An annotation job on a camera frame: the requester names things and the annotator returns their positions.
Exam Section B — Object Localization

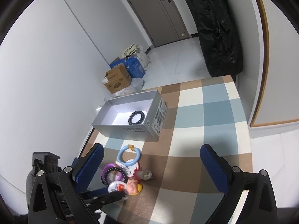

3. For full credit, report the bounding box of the pink doll figure charm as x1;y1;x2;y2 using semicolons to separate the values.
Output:
126;178;143;196

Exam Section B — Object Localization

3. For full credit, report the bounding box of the grey phone box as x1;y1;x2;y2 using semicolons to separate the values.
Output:
92;90;167;142

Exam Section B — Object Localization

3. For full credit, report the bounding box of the blue cardboard box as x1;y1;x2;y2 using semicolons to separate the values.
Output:
110;57;145;79

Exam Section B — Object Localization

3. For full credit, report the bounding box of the purple ring bracelet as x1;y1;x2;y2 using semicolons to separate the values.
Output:
100;163;128;185

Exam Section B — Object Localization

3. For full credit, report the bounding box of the white bag with clothes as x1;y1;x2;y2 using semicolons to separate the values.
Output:
122;43;151;71

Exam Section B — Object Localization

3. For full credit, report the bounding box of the brown cardboard box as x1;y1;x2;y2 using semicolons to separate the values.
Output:
101;63;132;94

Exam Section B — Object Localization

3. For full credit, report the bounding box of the checkered tablecloth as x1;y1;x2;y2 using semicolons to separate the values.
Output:
82;75;252;223

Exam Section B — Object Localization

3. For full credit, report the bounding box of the black coil hair tie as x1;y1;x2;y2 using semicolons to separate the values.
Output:
127;111;147;125
102;166;129;187

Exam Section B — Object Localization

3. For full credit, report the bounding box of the white round badge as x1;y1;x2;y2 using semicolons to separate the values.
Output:
108;181;129;201

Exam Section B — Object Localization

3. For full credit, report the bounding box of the light blue ring bracelet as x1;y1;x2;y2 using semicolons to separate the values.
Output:
116;144;142;166

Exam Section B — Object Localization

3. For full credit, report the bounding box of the grey door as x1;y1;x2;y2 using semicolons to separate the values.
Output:
127;0;189;47

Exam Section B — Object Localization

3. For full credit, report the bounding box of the black backpack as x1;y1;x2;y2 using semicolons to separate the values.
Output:
189;0;243;80

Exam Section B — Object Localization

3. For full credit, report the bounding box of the grey plastic mailer bag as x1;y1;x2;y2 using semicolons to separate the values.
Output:
112;78;144;98

